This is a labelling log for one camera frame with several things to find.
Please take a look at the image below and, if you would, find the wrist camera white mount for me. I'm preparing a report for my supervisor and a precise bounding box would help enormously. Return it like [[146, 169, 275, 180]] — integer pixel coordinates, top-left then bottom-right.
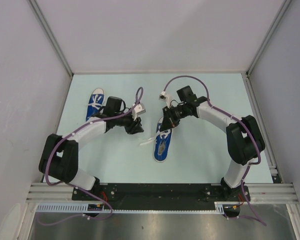
[[131, 103, 146, 121], [159, 91, 173, 108]]

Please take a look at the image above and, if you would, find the aluminium corner post right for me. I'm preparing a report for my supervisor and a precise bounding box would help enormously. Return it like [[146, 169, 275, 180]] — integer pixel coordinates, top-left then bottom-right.
[[245, 0, 294, 77]]

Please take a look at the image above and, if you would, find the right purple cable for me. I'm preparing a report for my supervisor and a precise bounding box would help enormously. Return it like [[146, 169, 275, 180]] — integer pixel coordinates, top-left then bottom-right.
[[162, 75, 267, 227]]

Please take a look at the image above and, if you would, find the aluminium corner post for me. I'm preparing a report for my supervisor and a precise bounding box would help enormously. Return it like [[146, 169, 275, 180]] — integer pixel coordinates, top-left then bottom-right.
[[27, 0, 74, 79], [245, 0, 294, 77]]

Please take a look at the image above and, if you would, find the white shoelace of sneaker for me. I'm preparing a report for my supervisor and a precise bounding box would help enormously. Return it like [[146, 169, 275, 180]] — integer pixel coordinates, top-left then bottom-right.
[[139, 133, 170, 146]]

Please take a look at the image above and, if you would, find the blue sneaker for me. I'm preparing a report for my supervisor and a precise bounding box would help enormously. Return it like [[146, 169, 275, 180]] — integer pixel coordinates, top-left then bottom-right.
[[85, 88, 105, 121], [153, 117, 173, 163]]

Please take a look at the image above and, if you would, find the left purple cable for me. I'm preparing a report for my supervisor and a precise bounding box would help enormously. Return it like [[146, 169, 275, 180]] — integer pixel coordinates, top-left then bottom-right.
[[36, 86, 144, 227]]

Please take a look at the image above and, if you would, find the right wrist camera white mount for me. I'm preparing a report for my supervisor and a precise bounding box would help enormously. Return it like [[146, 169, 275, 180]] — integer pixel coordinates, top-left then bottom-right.
[[159, 91, 173, 108]]

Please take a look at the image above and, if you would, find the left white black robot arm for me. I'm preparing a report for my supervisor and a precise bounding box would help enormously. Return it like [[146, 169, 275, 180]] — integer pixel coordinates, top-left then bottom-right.
[[38, 96, 146, 200]]

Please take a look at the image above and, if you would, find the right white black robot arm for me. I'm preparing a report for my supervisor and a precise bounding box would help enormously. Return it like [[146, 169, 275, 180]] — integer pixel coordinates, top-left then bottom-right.
[[159, 86, 266, 201]]

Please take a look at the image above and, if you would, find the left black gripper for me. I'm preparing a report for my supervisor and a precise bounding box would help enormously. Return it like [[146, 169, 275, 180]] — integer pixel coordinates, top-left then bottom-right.
[[114, 109, 144, 135]]

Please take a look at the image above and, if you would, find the purple cable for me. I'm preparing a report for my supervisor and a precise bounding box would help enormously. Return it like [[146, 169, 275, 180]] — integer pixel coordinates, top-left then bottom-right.
[[36, 86, 144, 227], [162, 75, 267, 227]]

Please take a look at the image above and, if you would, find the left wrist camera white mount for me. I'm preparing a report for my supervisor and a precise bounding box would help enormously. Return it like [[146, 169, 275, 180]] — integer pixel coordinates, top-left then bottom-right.
[[131, 103, 146, 121]]

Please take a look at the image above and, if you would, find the white slotted cable duct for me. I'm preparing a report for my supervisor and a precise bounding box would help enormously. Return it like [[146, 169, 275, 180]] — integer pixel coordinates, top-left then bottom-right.
[[36, 202, 239, 215]]

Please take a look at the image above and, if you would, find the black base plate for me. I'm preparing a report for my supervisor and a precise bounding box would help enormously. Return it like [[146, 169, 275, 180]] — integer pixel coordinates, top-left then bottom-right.
[[72, 182, 251, 218]]

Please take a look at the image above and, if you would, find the aluminium corner post left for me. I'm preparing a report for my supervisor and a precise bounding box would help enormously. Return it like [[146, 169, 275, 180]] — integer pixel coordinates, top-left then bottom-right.
[[27, 0, 74, 79]]

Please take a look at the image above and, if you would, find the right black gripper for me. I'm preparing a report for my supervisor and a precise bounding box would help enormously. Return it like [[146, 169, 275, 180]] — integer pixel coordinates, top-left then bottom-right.
[[159, 103, 188, 132]]

